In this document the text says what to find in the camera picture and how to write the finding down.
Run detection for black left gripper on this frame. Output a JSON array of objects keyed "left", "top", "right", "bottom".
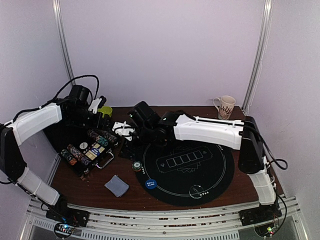
[{"left": 68, "top": 106, "right": 113, "bottom": 131}]

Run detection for stack of poker chips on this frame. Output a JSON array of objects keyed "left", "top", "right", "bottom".
[{"left": 132, "top": 161, "right": 142, "bottom": 172}]

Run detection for blue small blind button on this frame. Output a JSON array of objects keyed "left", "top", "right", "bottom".
[{"left": 145, "top": 179, "right": 157, "bottom": 190}]

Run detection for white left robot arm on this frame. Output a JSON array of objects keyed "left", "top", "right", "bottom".
[{"left": 0, "top": 98, "right": 110, "bottom": 222}]

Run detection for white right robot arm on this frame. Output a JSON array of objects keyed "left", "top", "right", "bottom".
[{"left": 112, "top": 110, "right": 277, "bottom": 221}]

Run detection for texas holdem card deck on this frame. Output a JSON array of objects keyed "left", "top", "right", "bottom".
[{"left": 83, "top": 144, "right": 105, "bottom": 161}]

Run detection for green bowl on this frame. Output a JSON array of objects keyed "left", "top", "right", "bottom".
[{"left": 97, "top": 106, "right": 113, "bottom": 119}]

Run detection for white round dealer chip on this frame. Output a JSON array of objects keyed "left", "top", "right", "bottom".
[{"left": 79, "top": 142, "right": 88, "bottom": 150}]

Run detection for black poker chip case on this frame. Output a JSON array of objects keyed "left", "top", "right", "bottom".
[{"left": 37, "top": 91, "right": 123, "bottom": 180}]

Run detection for back row poker chips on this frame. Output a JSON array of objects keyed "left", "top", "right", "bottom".
[{"left": 87, "top": 129, "right": 119, "bottom": 147}]

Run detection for row poker chips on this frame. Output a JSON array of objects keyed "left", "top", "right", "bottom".
[
  {"left": 87, "top": 129, "right": 119, "bottom": 147},
  {"left": 60, "top": 144, "right": 91, "bottom": 166}
]

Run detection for front row poker chips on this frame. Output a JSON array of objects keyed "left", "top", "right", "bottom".
[{"left": 60, "top": 144, "right": 91, "bottom": 166}]

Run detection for round black poker mat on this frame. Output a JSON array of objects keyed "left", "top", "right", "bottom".
[{"left": 135, "top": 140, "right": 235, "bottom": 207}]

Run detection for grey folded cloth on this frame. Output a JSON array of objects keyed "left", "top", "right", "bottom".
[{"left": 104, "top": 175, "right": 129, "bottom": 198}]

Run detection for white patterned mug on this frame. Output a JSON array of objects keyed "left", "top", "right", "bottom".
[{"left": 212, "top": 95, "right": 236, "bottom": 120}]

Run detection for clear dealer button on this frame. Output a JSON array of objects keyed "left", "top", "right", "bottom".
[{"left": 189, "top": 184, "right": 205, "bottom": 199}]

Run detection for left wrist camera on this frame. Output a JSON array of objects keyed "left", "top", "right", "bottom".
[{"left": 68, "top": 85, "right": 92, "bottom": 107}]

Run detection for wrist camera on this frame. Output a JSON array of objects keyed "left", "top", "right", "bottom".
[
  {"left": 68, "top": 85, "right": 92, "bottom": 107},
  {"left": 128, "top": 101, "right": 161, "bottom": 128}
]

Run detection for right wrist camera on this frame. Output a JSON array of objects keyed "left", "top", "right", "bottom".
[{"left": 128, "top": 101, "right": 161, "bottom": 128}]

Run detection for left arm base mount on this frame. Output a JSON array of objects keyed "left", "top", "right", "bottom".
[{"left": 45, "top": 207, "right": 90, "bottom": 239}]

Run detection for left aluminium frame post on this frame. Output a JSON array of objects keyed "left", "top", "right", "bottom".
[{"left": 52, "top": 0, "right": 75, "bottom": 80}]

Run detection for aluminium frame post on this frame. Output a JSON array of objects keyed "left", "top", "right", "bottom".
[
  {"left": 52, "top": 0, "right": 75, "bottom": 80},
  {"left": 242, "top": 0, "right": 274, "bottom": 115}
]

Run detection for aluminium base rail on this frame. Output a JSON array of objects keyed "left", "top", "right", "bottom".
[{"left": 17, "top": 195, "right": 311, "bottom": 240}]

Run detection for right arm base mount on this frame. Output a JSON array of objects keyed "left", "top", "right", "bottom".
[{"left": 239, "top": 205, "right": 282, "bottom": 238}]

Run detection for right aluminium frame post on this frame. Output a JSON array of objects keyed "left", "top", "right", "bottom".
[{"left": 242, "top": 0, "right": 274, "bottom": 115}]

